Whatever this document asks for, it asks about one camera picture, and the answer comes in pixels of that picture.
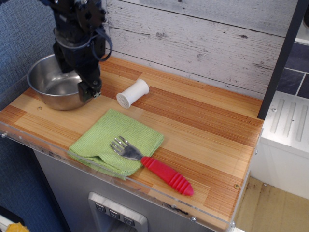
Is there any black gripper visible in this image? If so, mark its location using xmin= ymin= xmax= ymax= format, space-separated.
xmin=53 ymin=33 xmax=105 ymax=103

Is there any stainless steel bowl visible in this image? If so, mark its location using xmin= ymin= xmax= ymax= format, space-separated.
xmin=27 ymin=54 xmax=92 ymax=111

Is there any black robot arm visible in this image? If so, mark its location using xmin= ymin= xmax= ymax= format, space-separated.
xmin=42 ymin=0 xmax=112 ymax=102

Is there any white plastic spool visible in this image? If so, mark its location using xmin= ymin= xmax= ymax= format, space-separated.
xmin=116 ymin=79 xmax=149 ymax=109

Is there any green folded cloth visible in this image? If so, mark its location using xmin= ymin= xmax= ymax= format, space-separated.
xmin=68 ymin=109 xmax=164 ymax=180

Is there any silver button control panel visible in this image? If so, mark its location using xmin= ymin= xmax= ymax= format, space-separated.
xmin=88 ymin=192 xmax=148 ymax=232

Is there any yellow black object on floor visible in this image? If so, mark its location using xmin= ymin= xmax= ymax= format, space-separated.
xmin=0 ymin=216 xmax=30 ymax=232

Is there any clear acrylic edge guard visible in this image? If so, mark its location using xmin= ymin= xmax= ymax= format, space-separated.
xmin=0 ymin=122 xmax=264 ymax=232

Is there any white grooved side cabinet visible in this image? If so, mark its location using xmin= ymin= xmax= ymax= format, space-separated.
xmin=250 ymin=91 xmax=309 ymax=199

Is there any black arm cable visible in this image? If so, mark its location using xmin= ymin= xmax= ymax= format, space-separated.
xmin=91 ymin=26 xmax=113 ymax=62

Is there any red handled metal fork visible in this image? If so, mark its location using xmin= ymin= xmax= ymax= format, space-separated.
xmin=110 ymin=136 xmax=194 ymax=196

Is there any dark right frame post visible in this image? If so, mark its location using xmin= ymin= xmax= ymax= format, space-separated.
xmin=257 ymin=0 xmax=309 ymax=120

